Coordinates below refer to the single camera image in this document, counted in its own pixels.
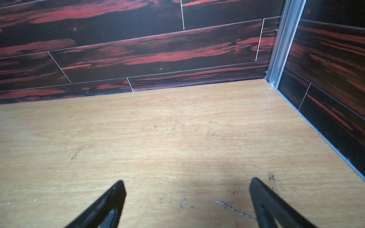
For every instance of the aluminium corner post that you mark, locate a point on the aluminium corner post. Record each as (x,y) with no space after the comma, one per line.
(288,25)

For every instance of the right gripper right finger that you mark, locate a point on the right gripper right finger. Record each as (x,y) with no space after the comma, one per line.
(271,210)

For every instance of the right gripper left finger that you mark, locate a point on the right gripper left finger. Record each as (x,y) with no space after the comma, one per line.
(105,212)

